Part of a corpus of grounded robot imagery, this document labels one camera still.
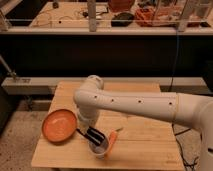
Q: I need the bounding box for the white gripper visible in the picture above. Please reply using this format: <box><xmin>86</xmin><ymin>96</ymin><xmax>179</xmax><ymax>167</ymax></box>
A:
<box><xmin>77</xmin><ymin>107</ymin><xmax>105</xmax><ymax>146</ymax></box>

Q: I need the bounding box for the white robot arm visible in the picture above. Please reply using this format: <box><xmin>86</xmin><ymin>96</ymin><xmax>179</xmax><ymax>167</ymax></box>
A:
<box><xmin>73</xmin><ymin>75</ymin><xmax>213</xmax><ymax>171</ymax></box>

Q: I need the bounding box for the white ceramic cup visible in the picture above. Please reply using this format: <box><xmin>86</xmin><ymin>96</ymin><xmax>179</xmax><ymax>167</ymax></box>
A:
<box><xmin>89</xmin><ymin>138</ymin><xmax>109</xmax><ymax>158</ymax></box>

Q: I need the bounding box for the orange carrot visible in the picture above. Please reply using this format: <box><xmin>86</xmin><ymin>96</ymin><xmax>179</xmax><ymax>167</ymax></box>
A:
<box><xmin>105</xmin><ymin>128</ymin><xmax>122</xmax><ymax>157</ymax></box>

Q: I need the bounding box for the orange bowl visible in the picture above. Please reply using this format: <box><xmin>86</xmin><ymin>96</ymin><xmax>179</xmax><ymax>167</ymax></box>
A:
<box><xmin>42</xmin><ymin>109</ymin><xmax>77</xmax><ymax>143</ymax></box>

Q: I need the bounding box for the wooden table board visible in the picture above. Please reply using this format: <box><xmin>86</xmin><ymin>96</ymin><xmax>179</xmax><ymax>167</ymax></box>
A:
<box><xmin>31</xmin><ymin>80</ymin><xmax>185</xmax><ymax>171</ymax></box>

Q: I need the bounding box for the metal clamp stand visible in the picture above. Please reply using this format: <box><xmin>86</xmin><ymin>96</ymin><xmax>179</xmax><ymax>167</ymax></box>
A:
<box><xmin>0</xmin><ymin>54</ymin><xmax>31</xmax><ymax>84</ymax></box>

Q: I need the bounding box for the black object on shelf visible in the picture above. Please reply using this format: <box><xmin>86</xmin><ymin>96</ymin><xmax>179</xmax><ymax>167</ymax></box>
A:
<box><xmin>111</xmin><ymin>12</ymin><xmax>134</xmax><ymax>27</ymax></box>

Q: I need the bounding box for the orange box on shelf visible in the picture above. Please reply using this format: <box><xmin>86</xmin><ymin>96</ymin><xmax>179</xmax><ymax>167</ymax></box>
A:
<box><xmin>135</xmin><ymin>8</ymin><xmax>174</xmax><ymax>27</ymax></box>

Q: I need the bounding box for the grey bench rail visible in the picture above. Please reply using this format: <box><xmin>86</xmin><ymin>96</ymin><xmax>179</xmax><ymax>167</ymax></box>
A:
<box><xmin>1</xmin><ymin>77</ymin><xmax>209</xmax><ymax>95</ymax></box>

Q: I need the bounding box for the blue cable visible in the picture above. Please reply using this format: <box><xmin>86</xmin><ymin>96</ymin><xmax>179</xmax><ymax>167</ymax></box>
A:
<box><xmin>171</xmin><ymin>32</ymin><xmax>180</xmax><ymax>89</ymax></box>

